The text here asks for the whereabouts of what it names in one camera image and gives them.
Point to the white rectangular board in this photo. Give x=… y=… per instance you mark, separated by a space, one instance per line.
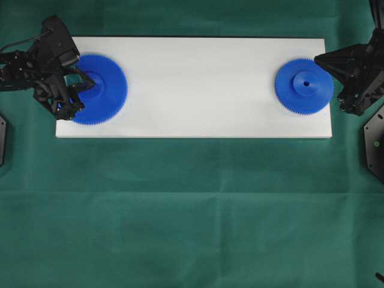
x=202 y=87

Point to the blue gear near left arm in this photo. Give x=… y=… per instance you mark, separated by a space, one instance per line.
x=109 y=94

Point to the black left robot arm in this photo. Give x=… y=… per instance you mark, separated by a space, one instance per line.
x=19 y=71

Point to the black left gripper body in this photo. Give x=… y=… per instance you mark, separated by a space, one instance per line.
x=45 y=50

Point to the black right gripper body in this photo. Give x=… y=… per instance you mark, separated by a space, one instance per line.
x=363 y=74

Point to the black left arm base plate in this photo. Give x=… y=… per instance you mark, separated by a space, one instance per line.
x=3 y=134

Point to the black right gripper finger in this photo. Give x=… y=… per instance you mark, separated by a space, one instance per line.
x=333 y=64

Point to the green table cloth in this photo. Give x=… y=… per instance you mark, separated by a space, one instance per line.
x=186 y=212

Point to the blue gear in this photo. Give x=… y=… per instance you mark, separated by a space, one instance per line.
x=303 y=87

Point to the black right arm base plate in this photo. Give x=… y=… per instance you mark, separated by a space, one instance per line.
x=373 y=136

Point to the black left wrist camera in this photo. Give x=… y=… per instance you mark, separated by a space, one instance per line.
x=68 y=56

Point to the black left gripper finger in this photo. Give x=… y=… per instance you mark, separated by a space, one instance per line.
x=66 y=101
x=78 y=79

